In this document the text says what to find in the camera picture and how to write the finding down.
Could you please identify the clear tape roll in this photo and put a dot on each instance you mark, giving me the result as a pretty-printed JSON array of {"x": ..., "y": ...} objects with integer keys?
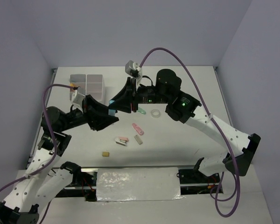
[{"x": 155, "y": 113}]

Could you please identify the silver foil covered panel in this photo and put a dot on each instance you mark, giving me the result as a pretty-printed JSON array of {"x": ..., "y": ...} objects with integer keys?
[{"x": 138, "y": 184}]

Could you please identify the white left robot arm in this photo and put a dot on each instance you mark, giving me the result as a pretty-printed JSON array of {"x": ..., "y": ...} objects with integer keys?
[{"x": 31, "y": 193}]

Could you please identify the yellow eraser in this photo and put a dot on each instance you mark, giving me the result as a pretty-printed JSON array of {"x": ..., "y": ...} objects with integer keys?
[{"x": 105, "y": 154}]

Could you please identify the white compartment organizer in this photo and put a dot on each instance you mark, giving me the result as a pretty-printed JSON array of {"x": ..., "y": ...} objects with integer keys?
[
  {"x": 95, "y": 87},
  {"x": 79, "y": 80}
]

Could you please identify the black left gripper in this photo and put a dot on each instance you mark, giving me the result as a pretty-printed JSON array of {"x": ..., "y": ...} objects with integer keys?
[{"x": 98, "y": 113}]

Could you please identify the left white compartment organizer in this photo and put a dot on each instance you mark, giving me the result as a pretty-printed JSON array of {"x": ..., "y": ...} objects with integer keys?
[{"x": 79, "y": 80}]

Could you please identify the grey white eraser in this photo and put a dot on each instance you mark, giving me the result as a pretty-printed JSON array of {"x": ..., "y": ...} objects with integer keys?
[{"x": 138, "y": 139}]

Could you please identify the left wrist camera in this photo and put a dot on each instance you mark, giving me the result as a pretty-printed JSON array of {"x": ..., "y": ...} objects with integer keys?
[{"x": 77, "y": 98}]

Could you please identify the right white compartment organizer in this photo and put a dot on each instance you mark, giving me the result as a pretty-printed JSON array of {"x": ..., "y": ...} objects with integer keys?
[{"x": 95, "y": 87}]

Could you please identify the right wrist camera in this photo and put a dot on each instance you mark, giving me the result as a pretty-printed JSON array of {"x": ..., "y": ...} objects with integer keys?
[{"x": 133, "y": 69}]

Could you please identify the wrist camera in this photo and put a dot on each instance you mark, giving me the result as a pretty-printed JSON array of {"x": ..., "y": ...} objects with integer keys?
[
  {"x": 133, "y": 69},
  {"x": 77, "y": 98}
]

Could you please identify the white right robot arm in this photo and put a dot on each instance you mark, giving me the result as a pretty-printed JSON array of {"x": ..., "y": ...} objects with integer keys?
[{"x": 188, "y": 110}]

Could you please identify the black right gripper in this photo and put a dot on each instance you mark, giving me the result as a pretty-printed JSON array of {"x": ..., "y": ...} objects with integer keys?
[{"x": 124, "y": 99}]

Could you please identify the pink mini stapler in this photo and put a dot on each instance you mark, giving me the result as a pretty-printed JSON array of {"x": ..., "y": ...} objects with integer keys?
[{"x": 121, "y": 141}]

